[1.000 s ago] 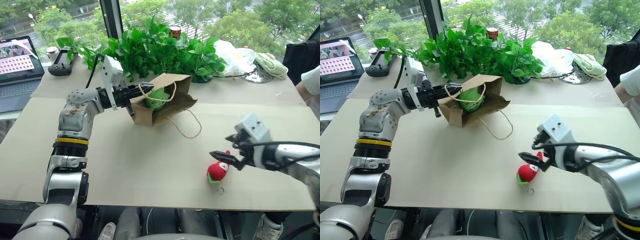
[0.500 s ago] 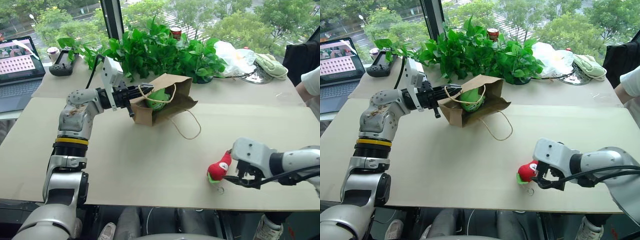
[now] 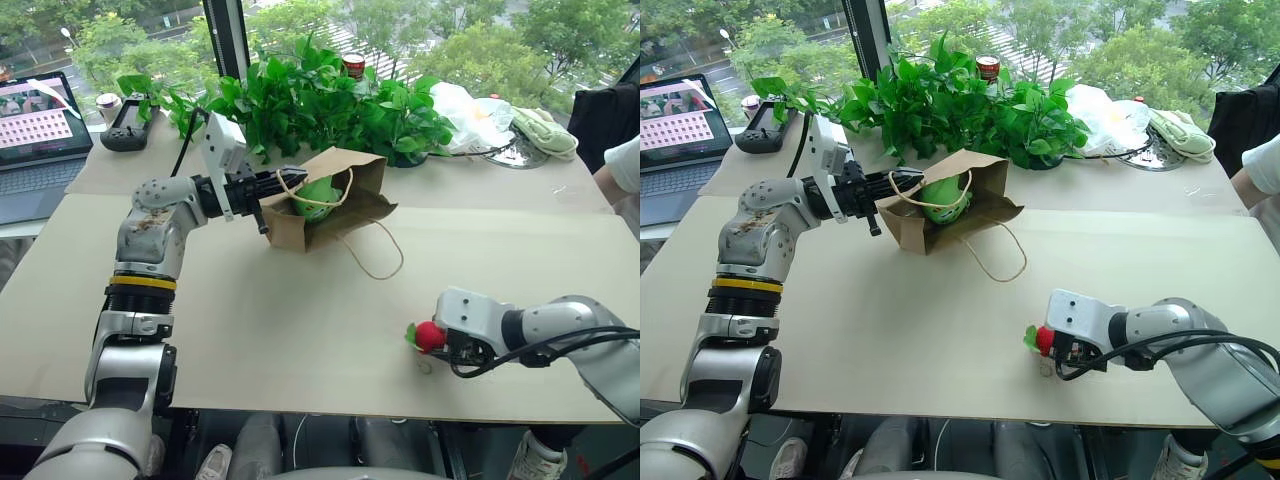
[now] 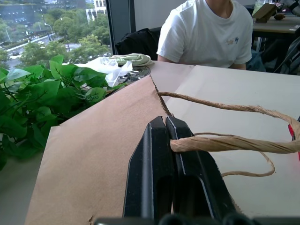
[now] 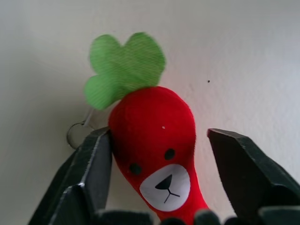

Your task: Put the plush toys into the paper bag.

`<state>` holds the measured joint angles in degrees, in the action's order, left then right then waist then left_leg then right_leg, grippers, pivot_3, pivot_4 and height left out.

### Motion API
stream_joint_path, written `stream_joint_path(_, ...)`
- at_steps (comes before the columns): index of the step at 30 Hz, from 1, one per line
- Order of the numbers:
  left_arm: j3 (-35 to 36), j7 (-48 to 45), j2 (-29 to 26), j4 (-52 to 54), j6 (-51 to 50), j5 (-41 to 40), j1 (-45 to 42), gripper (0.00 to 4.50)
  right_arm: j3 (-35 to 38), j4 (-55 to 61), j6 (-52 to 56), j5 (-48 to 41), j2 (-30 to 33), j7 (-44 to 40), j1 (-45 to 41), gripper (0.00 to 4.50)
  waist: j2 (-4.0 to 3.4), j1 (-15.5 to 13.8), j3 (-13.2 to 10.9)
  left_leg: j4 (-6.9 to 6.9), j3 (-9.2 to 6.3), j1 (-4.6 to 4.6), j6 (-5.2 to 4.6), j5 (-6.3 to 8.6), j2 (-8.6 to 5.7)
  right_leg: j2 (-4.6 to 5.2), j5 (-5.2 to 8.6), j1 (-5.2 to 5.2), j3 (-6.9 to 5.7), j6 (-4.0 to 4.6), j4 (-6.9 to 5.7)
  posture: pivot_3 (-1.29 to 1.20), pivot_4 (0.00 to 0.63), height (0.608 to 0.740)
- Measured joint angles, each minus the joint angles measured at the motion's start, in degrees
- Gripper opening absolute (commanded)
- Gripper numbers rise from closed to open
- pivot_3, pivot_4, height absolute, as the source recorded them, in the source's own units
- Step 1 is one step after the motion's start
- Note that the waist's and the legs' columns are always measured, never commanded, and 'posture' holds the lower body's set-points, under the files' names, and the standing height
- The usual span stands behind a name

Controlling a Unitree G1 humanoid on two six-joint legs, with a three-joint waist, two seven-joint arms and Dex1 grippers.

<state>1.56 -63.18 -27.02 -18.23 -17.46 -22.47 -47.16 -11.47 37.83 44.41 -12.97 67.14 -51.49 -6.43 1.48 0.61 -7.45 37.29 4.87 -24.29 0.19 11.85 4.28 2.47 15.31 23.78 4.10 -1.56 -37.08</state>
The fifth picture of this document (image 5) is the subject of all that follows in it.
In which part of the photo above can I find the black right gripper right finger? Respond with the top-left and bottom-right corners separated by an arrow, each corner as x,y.
207,128 -> 300,225

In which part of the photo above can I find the red chili pepper plush toy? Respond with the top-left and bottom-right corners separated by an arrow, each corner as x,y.
67,32 -> 211,223

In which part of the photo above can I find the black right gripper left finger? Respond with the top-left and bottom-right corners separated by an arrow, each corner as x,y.
28,126 -> 113,225

